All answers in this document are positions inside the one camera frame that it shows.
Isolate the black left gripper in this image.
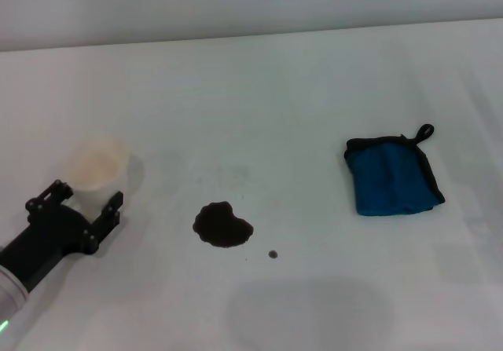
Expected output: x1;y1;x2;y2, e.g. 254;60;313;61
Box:
0;178;125;293

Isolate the white paper cup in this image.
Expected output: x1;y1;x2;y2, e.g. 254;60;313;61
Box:
67;133;133;218

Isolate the blue rag with black trim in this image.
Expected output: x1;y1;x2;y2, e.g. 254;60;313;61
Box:
343;123;446;218

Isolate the large black water stain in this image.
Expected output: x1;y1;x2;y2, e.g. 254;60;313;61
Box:
192;200;255;249

